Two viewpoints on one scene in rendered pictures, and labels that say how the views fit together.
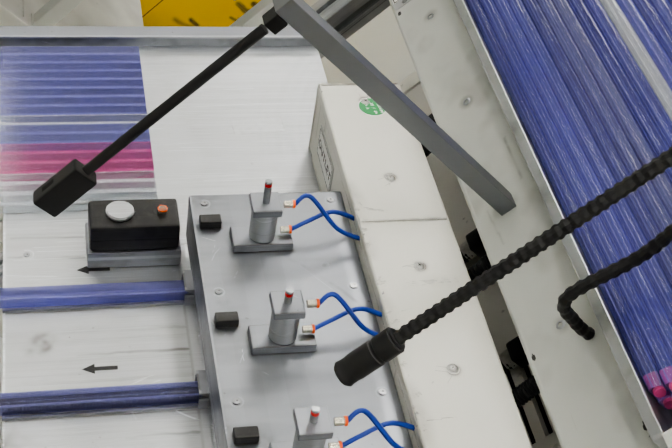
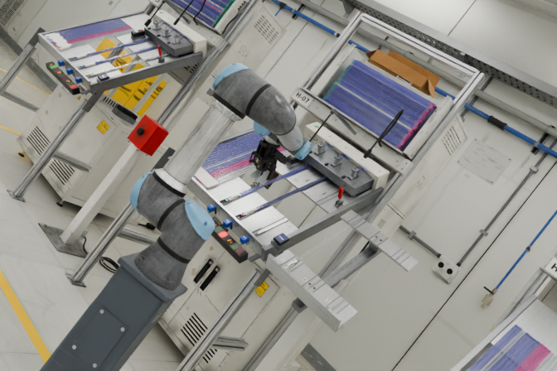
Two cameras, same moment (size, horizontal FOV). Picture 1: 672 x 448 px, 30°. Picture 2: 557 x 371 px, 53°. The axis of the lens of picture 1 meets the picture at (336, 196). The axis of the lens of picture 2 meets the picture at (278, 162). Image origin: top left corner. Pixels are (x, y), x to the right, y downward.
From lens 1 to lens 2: 1.83 m
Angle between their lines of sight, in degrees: 23
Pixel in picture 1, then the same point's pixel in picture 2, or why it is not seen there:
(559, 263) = (370, 138)
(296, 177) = not seen: hidden behind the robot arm
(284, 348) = (337, 165)
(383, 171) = (327, 136)
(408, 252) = (342, 146)
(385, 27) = (187, 121)
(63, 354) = (300, 180)
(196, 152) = not seen: hidden behind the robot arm
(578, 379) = (383, 152)
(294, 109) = not seen: hidden behind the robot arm
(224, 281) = (320, 159)
